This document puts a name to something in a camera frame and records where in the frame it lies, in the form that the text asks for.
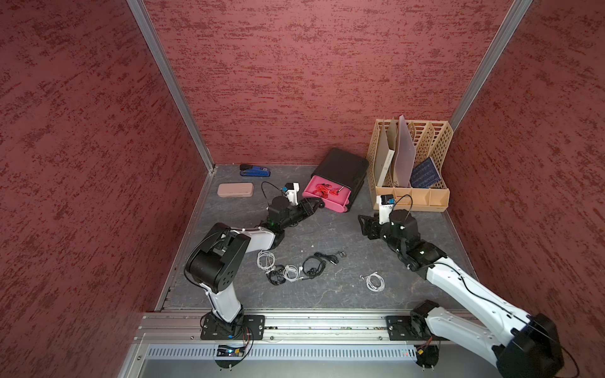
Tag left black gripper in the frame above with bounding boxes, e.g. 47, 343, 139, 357
280, 197, 323, 229

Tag red earphones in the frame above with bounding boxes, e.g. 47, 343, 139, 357
327, 187, 343, 198
313, 183, 332, 198

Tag pink top drawer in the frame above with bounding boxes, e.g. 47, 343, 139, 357
302, 176, 352, 213

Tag black pink drawer cabinet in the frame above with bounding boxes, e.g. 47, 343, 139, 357
313, 147, 370, 213

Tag white earphones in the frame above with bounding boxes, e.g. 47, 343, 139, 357
256, 250, 276, 272
282, 265, 302, 282
360, 272, 385, 292

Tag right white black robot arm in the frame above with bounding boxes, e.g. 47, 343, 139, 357
358, 210, 569, 377

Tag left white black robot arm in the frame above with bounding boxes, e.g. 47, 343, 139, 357
184, 196, 326, 324

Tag black earphones right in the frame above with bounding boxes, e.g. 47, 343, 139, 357
302, 251, 347, 280

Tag black earphones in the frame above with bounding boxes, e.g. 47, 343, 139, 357
302, 251, 347, 280
266, 265, 287, 286

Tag black earphones left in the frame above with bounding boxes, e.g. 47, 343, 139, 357
266, 265, 287, 286

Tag beige file organizer rack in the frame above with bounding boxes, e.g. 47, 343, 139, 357
366, 116, 453, 213

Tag dark blue notebook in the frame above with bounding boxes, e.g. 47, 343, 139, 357
410, 157, 442, 188

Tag translucent plastic folder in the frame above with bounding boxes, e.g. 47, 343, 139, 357
393, 115, 416, 187

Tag blue black stapler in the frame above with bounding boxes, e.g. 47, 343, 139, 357
239, 164, 271, 177

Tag beige cardboard folder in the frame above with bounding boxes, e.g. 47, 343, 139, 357
373, 119, 398, 187

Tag pink pencil case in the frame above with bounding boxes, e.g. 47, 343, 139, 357
217, 182, 254, 198

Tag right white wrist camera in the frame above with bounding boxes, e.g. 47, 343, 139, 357
377, 195, 395, 225

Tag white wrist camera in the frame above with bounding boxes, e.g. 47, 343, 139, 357
283, 182, 299, 206
377, 195, 395, 225

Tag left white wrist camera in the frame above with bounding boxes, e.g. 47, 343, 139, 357
283, 182, 299, 206

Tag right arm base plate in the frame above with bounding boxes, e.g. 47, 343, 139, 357
385, 316, 447, 342

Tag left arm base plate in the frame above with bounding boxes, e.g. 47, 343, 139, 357
200, 313, 266, 341

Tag aluminium mounting rail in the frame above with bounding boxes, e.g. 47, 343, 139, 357
134, 309, 410, 344

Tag white perforated cable tray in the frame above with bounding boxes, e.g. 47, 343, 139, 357
145, 344, 417, 362

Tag left aluminium corner post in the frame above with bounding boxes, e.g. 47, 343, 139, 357
127, 0, 216, 175

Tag aluminium corner post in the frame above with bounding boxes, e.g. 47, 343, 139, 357
449, 0, 533, 132
127, 0, 216, 175

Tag right aluminium corner post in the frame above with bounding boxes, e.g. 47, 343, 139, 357
449, 0, 533, 132

